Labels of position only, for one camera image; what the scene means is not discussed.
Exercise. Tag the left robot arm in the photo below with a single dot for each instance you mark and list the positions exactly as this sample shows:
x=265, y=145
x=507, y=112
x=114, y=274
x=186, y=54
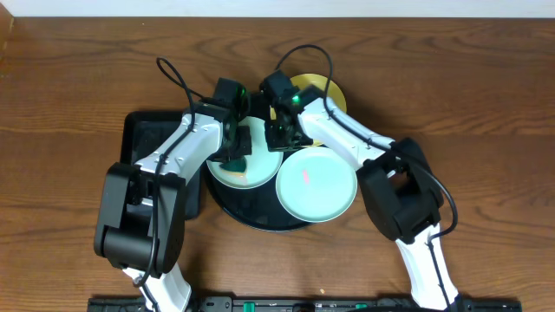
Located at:
x=141, y=223

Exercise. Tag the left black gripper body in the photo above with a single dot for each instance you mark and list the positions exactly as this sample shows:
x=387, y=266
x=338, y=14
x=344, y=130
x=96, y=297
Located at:
x=238, y=148

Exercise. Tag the green yellow sponge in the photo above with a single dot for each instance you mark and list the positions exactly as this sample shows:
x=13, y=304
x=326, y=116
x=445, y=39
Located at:
x=235, y=166

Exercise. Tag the rectangular black tray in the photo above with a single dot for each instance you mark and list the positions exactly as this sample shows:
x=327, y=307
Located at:
x=143, y=133

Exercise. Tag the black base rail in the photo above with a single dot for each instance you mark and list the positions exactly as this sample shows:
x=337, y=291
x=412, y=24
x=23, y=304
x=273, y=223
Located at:
x=229, y=304

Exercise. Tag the mint plate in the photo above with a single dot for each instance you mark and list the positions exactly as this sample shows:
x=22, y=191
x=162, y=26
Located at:
x=262, y=164
x=315, y=185

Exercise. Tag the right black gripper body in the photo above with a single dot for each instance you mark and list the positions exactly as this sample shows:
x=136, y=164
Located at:
x=283, y=137

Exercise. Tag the round black tray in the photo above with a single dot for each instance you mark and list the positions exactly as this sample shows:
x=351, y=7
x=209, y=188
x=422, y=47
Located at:
x=257, y=207

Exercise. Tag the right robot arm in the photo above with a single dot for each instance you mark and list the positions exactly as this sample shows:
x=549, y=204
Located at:
x=401, y=195

